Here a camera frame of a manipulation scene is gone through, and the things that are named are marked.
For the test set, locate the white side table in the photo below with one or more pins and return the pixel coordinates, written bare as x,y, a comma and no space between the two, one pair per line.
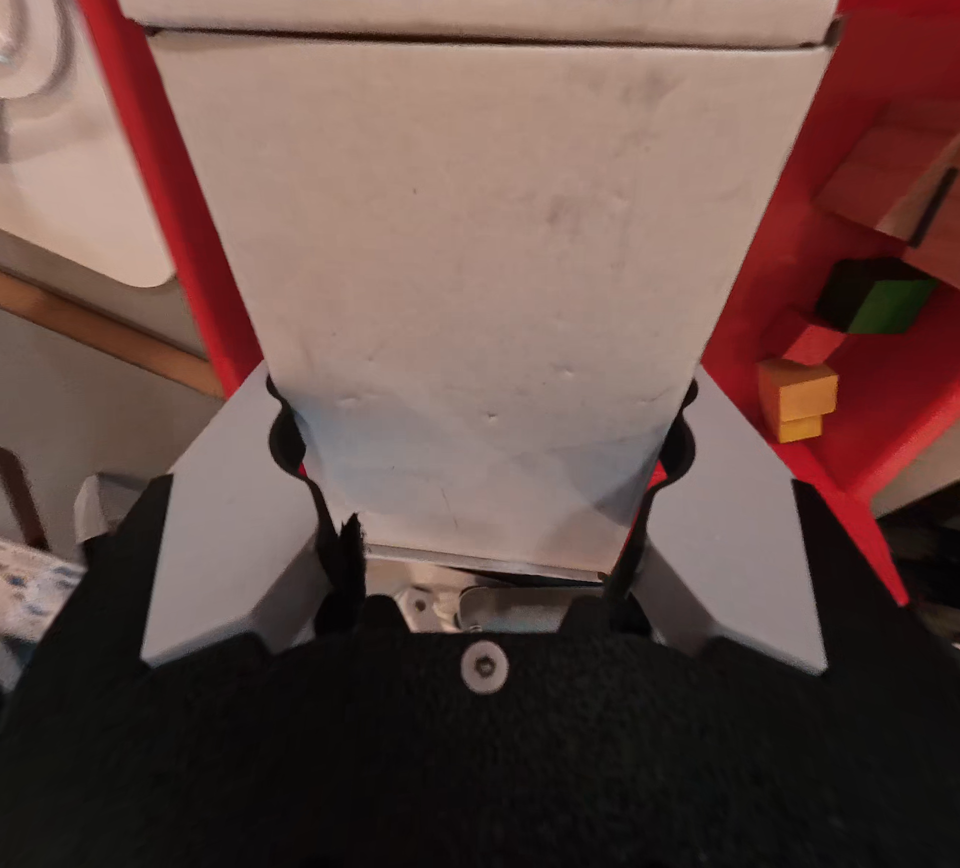
90,192

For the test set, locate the red cube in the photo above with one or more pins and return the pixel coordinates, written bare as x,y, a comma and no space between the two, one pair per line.
806,343

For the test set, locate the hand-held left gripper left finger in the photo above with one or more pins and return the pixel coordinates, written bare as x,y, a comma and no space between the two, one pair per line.
225,545

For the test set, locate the plain wooden cube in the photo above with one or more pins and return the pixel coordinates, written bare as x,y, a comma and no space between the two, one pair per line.
877,177

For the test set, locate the white cardboard box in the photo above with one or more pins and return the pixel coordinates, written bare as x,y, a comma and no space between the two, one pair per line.
480,207

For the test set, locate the yellow cube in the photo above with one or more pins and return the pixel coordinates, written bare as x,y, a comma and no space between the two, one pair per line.
799,430
799,391

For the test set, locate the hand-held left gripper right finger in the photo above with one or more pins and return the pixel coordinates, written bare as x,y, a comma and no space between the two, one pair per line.
735,553

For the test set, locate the green cube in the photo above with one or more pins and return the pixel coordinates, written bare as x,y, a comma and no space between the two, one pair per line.
892,309

